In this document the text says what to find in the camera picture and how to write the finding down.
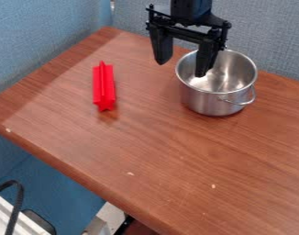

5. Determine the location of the white appliance at corner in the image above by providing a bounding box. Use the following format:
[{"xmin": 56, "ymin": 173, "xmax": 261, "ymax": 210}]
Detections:
[{"xmin": 0, "ymin": 196, "xmax": 50, "ymax": 235}]

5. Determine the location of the red star-shaped bar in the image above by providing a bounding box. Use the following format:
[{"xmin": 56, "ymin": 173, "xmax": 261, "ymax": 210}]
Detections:
[{"xmin": 93, "ymin": 62, "xmax": 116, "ymax": 111}]

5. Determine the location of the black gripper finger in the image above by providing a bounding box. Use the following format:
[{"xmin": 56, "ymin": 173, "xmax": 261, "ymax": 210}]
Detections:
[
  {"xmin": 194, "ymin": 40, "xmax": 220, "ymax": 77},
  {"xmin": 149, "ymin": 26, "xmax": 172, "ymax": 65}
]

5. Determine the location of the white table frame part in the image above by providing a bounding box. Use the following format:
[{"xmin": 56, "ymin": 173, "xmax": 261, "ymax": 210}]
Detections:
[{"xmin": 82, "ymin": 202, "xmax": 126, "ymax": 235}]

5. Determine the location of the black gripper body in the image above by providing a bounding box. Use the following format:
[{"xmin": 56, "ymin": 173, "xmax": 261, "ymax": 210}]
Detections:
[{"xmin": 145, "ymin": 0, "xmax": 232, "ymax": 50}]

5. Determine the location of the black cable loop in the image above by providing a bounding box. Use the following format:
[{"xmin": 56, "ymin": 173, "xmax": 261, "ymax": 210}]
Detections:
[{"xmin": 0, "ymin": 179, "xmax": 25, "ymax": 235}]

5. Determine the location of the metal pot with handle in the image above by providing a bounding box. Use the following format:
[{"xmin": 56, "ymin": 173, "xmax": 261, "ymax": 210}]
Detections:
[{"xmin": 174, "ymin": 50, "xmax": 257, "ymax": 117}]

